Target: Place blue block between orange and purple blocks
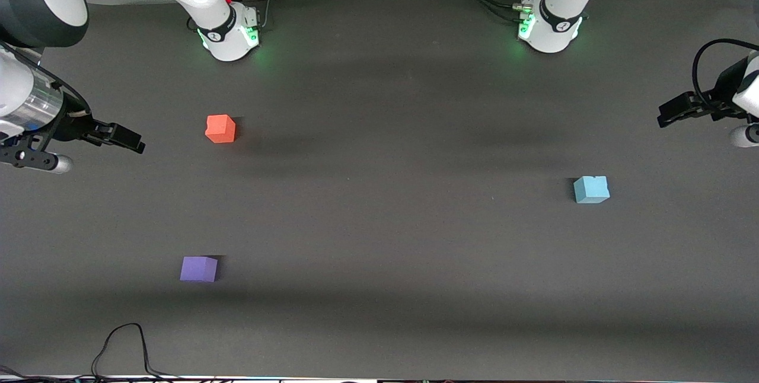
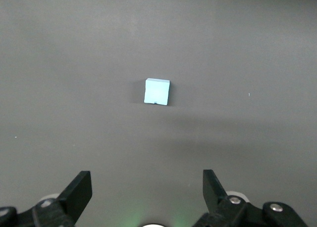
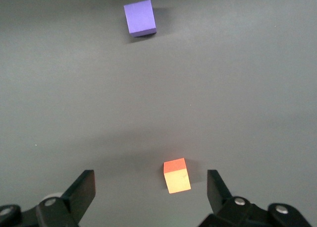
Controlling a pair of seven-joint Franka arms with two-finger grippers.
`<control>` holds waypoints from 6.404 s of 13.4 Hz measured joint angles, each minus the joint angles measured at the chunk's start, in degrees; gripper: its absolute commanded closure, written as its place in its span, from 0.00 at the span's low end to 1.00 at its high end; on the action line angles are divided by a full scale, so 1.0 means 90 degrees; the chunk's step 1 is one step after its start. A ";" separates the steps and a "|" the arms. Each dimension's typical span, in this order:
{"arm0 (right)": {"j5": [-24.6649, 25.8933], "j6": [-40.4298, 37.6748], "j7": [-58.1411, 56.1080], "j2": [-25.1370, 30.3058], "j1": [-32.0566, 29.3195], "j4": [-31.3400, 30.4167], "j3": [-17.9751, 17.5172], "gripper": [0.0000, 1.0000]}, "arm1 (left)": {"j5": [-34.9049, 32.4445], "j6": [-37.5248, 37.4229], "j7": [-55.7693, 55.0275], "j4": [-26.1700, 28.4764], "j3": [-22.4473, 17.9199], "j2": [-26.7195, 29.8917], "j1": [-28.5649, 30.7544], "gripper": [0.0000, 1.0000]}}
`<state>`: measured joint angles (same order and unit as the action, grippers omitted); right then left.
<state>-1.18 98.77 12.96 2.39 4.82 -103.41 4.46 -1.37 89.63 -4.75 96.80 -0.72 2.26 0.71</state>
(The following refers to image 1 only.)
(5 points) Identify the light blue foam block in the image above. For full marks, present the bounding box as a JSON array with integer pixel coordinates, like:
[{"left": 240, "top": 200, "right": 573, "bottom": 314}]
[{"left": 573, "top": 175, "right": 611, "bottom": 205}]

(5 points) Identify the orange foam block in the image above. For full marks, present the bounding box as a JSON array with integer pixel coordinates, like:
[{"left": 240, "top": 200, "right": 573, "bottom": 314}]
[{"left": 205, "top": 114, "right": 237, "bottom": 144}]

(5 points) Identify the purple foam block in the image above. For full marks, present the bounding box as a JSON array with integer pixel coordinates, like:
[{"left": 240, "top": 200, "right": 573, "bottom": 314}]
[{"left": 180, "top": 256, "right": 219, "bottom": 283}]

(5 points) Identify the dark grey table mat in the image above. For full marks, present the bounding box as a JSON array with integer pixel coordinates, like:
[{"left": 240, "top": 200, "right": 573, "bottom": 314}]
[{"left": 0, "top": 0, "right": 759, "bottom": 381}]

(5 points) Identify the looped black table cable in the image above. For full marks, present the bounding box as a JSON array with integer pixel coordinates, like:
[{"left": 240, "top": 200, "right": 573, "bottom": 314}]
[{"left": 91, "top": 323, "right": 184, "bottom": 381}]

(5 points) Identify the black table edge cable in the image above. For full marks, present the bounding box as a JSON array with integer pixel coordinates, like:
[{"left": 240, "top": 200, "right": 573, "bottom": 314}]
[{"left": 0, "top": 364, "right": 90, "bottom": 382}]

